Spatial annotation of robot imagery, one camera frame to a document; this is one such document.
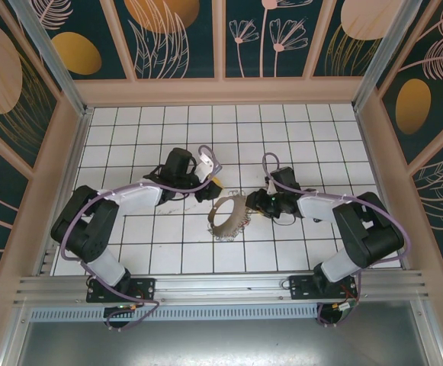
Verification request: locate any large metal keyring band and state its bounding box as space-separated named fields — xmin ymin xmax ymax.
xmin=207 ymin=191 xmax=253 ymax=243

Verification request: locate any grey metal sheet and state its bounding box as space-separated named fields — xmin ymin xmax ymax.
xmin=13 ymin=319 xmax=439 ymax=366

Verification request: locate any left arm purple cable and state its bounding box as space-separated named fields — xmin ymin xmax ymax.
xmin=59 ymin=144 xmax=223 ymax=332

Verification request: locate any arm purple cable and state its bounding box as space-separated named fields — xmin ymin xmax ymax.
xmin=262 ymin=152 xmax=413 ymax=329
xmin=59 ymin=144 xmax=223 ymax=332

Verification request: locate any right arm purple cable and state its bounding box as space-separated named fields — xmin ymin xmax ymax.
xmin=262 ymin=152 xmax=413 ymax=329

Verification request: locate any aluminium mounting rail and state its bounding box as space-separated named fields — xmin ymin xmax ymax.
xmin=13 ymin=271 xmax=429 ymax=306

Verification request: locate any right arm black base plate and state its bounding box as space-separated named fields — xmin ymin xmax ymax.
xmin=288 ymin=272 xmax=359 ymax=302

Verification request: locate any aluminium side rail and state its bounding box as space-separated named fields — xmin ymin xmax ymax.
xmin=352 ymin=108 xmax=405 ymax=271

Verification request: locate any slotted grey cable duct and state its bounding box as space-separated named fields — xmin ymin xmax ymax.
xmin=30 ymin=307 xmax=321 ymax=322

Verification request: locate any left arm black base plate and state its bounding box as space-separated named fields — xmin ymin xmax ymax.
xmin=86 ymin=277 xmax=157 ymax=303

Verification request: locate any aluminium corner post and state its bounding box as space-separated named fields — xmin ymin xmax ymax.
xmin=9 ymin=0 xmax=95 ymax=117
xmin=352 ymin=0 xmax=434 ymax=112

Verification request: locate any aluminium frame bar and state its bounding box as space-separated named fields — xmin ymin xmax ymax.
xmin=0 ymin=304 xmax=34 ymax=366
xmin=411 ymin=299 xmax=443 ymax=366

